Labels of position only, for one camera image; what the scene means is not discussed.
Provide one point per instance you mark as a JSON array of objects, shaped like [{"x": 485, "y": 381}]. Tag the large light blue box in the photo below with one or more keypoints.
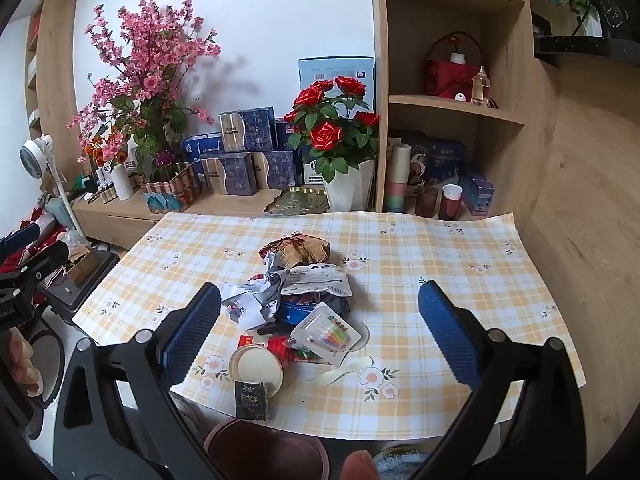
[{"x": 325, "y": 70}]

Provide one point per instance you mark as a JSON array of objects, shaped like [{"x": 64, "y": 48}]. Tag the wooden sideboard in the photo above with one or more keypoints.
[{"x": 120, "y": 220}]

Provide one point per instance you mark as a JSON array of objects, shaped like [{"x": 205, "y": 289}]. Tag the clear blister pack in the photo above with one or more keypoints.
[{"x": 325, "y": 332}]

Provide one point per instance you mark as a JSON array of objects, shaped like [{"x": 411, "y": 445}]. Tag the striped planter box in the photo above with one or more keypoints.
[{"x": 167, "y": 192}]

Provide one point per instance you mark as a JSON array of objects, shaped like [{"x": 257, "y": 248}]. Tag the yellow plaid floral tablecloth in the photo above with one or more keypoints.
[{"x": 410, "y": 245}]

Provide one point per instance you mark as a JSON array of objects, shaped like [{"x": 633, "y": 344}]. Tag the dark blue illustrated box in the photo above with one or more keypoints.
[{"x": 440, "y": 162}]

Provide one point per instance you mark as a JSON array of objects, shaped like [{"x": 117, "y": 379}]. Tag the white faceted flower pot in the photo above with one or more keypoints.
[{"x": 350, "y": 187}]

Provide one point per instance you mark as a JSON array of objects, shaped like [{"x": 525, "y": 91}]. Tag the orange artificial flowers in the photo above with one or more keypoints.
[{"x": 102, "y": 147}]

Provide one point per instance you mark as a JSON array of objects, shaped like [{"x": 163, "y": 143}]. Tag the black stool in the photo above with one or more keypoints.
[{"x": 85, "y": 290}]

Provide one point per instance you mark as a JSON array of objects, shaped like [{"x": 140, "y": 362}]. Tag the red gift basket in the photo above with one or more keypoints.
[{"x": 447, "y": 77}]

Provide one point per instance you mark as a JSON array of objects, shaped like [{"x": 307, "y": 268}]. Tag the row of small bottles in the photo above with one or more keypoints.
[{"x": 102, "y": 190}]

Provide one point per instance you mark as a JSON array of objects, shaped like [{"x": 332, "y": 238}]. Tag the green gold leaf tray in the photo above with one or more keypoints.
[{"x": 295, "y": 202}]

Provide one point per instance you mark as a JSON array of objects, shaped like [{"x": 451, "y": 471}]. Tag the white desk fan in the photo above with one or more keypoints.
[{"x": 37, "y": 152}]

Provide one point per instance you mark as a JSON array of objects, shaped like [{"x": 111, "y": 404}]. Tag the dark speckled counter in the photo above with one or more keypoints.
[{"x": 590, "y": 50}]

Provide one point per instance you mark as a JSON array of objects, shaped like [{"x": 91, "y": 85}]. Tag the blue snack box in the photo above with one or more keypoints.
[{"x": 305, "y": 310}]

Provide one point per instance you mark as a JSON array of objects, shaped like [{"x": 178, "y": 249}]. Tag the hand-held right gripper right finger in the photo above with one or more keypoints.
[{"x": 447, "y": 332}]

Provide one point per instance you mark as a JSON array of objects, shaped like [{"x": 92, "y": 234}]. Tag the small purple box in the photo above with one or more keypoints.
[{"x": 477, "y": 195}]

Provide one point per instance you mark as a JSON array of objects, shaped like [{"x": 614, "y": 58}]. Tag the white plastic spork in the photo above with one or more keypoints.
[{"x": 340, "y": 372}]

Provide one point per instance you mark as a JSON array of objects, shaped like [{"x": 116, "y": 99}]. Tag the person's left hand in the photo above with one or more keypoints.
[{"x": 25, "y": 365}]

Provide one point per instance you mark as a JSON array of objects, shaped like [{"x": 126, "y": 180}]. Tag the brown plastic cup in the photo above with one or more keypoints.
[{"x": 426, "y": 202}]

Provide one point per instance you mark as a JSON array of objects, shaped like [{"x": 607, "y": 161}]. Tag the small black box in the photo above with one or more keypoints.
[{"x": 251, "y": 400}]

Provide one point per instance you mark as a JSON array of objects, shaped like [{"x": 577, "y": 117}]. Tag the white printed card package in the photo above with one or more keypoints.
[{"x": 315, "y": 280}]

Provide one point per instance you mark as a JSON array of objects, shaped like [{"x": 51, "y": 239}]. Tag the flat blue box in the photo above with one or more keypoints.
[{"x": 202, "y": 145}]

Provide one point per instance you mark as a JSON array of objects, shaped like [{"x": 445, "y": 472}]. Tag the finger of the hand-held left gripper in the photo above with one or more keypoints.
[
  {"x": 40, "y": 262},
  {"x": 20, "y": 239}
]

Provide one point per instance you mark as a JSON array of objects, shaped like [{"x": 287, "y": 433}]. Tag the glass perfume bottle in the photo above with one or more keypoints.
[{"x": 480, "y": 87}]

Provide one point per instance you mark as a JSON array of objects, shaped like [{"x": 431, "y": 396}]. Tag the brown paper bag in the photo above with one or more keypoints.
[{"x": 300, "y": 249}]

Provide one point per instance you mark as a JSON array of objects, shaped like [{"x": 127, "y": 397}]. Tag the wooden shelf unit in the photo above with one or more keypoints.
[{"x": 510, "y": 60}]

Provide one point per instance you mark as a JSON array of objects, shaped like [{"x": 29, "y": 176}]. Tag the stack of pastel cups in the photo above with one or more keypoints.
[{"x": 396, "y": 180}]

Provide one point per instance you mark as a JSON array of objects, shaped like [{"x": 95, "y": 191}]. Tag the dark red trash bin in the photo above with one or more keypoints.
[{"x": 265, "y": 452}]

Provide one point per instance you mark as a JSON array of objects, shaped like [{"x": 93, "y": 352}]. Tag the red rose plant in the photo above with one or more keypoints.
[{"x": 327, "y": 125}]

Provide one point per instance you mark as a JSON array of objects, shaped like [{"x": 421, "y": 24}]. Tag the white wall socket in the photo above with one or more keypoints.
[{"x": 199, "y": 99}]

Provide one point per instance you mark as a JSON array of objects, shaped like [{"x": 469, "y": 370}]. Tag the white blue carton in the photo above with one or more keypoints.
[{"x": 312, "y": 172}]

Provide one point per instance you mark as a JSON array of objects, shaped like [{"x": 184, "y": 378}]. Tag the pile of clothes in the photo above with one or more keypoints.
[{"x": 35, "y": 225}]

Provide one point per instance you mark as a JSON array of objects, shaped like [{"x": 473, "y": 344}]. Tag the silver white wrapper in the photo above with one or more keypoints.
[{"x": 250, "y": 300}]

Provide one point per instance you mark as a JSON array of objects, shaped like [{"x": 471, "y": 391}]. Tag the red round paper cup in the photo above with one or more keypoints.
[{"x": 256, "y": 367}]

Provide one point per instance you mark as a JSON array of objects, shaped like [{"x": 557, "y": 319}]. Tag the small cardboard box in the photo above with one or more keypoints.
[{"x": 80, "y": 267}]

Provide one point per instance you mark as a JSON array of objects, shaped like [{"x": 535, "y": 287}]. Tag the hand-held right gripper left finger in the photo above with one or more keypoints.
[{"x": 192, "y": 330}]

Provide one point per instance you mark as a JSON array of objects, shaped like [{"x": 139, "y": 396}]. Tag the pink blossom branch arrangement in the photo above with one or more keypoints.
[{"x": 150, "y": 60}]

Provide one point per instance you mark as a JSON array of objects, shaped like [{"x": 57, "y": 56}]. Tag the white ribbed vase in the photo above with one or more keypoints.
[{"x": 122, "y": 182}]

